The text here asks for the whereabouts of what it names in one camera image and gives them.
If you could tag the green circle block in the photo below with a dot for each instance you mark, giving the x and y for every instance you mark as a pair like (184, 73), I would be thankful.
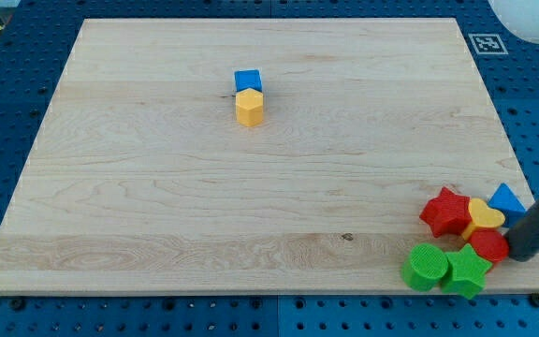
(424, 267)

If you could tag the green star block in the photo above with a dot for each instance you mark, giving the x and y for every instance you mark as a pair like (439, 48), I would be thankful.
(466, 274)

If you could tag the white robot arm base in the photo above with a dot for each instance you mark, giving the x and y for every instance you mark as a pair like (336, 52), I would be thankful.
(519, 17)

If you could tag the red star block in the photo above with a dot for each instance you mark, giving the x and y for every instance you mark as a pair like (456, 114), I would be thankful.
(448, 213)

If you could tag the red circle block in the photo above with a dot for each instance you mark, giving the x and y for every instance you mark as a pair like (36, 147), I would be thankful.
(490, 244)

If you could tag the yellow hexagon block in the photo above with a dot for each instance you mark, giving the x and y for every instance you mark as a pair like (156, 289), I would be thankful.
(249, 105)

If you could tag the wooden board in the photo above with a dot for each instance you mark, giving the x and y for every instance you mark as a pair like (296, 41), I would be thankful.
(141, 181)

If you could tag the blue cube block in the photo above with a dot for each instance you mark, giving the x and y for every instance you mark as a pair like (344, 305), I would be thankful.
(248, 79)

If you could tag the yellow heart block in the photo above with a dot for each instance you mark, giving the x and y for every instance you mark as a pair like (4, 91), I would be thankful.
(482, 217)

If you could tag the blue triangle block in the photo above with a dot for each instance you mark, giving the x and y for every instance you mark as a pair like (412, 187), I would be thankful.
(506, 201)

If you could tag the fiducial marker tag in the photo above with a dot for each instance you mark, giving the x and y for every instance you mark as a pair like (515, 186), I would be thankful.
(487, 44)

